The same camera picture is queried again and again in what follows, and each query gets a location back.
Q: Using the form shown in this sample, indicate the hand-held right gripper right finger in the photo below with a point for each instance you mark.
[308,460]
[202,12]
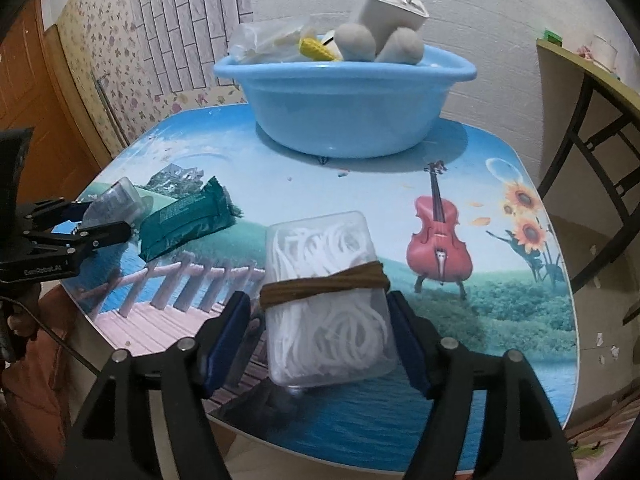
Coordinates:
[410,340]

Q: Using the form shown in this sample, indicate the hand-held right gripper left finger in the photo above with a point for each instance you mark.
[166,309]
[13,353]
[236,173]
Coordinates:
[225,340]

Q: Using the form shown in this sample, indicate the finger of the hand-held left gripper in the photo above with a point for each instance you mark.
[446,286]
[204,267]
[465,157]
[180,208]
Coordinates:
[100,235]
[65,209]

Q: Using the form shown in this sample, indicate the small clear plastic container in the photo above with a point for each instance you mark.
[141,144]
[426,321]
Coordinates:
[117,200]

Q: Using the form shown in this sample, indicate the clear box of white floss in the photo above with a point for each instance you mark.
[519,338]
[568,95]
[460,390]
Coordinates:
[325,335]

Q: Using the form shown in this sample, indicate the green snack packet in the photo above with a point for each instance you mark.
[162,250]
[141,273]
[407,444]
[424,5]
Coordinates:
[190,215]

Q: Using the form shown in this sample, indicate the brown hair band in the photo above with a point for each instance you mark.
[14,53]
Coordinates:
[325,282]

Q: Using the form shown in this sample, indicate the blue plastic basin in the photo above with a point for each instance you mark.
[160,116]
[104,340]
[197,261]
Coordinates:
[345,105]

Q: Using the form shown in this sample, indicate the clear plastic bag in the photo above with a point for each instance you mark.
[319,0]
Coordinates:
[265,40]

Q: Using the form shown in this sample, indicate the sun-shaped plush toy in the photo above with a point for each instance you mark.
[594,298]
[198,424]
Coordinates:
[355,42]

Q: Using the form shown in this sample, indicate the white charger plug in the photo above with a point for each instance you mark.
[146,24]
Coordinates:
[387,10]

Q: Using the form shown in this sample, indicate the brown wooden door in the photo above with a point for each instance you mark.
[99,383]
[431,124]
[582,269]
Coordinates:
[30,100]

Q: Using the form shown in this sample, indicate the reddish brown cloth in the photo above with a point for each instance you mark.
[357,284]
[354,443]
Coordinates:
[50,325]

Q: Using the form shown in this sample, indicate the folding table with black legs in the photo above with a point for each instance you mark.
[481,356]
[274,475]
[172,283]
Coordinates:
[575,75]

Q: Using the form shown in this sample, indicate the small green box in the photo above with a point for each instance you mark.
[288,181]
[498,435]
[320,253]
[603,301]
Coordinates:
[554,36]

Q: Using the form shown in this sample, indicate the pink soft item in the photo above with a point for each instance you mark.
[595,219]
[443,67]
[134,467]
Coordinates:
[585,51]

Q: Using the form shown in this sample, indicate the metal wall pipe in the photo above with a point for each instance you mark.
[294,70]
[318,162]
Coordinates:
[109,110]

